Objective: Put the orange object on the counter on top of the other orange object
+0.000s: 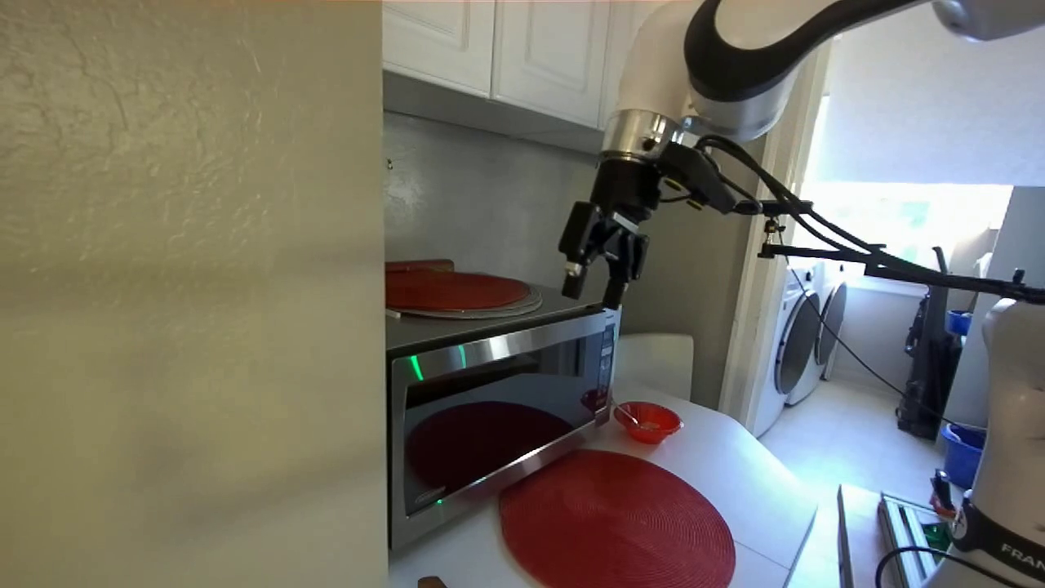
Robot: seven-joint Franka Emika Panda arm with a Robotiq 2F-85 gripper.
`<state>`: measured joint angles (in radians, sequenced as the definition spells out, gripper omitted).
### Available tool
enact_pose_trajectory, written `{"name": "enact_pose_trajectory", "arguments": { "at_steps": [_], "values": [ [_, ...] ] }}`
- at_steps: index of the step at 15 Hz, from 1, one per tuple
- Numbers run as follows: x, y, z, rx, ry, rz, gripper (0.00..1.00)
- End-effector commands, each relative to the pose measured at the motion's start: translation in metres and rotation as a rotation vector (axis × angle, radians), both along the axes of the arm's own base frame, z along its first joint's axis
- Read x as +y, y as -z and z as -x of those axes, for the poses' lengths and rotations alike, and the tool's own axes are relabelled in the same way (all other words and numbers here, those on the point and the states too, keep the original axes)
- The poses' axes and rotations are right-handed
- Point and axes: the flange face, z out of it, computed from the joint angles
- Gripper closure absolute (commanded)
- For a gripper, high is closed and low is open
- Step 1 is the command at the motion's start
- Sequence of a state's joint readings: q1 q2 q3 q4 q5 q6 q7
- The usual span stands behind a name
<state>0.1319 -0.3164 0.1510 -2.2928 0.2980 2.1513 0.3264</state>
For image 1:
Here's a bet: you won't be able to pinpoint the white front-load washing machine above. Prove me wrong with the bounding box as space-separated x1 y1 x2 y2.
747 257 827 438

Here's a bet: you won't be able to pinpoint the blue plastic bucket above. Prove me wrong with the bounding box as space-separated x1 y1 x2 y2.
940 423 989 489

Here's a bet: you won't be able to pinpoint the small red bowl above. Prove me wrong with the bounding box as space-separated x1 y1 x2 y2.
609 399 687 448

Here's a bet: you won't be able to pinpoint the aluminium rail robot base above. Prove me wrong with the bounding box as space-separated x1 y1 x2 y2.
831 482 964 588

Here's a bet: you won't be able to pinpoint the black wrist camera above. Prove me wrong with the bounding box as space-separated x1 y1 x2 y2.
659 141 743 218

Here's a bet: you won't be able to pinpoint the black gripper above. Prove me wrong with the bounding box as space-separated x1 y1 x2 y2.
554 156 664 313

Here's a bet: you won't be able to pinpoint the woven orange round placemat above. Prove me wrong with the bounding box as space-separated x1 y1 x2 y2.
495 448 737 588

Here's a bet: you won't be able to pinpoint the thin orange round placemat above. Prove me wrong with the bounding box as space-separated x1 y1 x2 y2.
386 264 534 319

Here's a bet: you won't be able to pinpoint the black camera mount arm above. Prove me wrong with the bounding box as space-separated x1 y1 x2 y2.
757 196 1032 307

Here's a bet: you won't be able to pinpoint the black base cable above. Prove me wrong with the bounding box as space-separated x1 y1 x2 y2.
872 540 1026 588

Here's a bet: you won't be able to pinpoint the black upright vacuum cleaner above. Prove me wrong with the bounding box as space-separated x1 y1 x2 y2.
895 246 966 445

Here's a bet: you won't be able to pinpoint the white front-load dryer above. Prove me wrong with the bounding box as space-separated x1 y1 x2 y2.
812 264 851 387

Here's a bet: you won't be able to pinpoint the stainless steel microwave oven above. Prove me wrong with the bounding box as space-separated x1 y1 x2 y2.
386 283 627 556

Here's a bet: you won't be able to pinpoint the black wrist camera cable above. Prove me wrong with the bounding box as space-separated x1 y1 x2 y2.
694 131 1045 307

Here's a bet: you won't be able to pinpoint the white upper kitchen cabinets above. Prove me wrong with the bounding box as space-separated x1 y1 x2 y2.
382 0 700 135

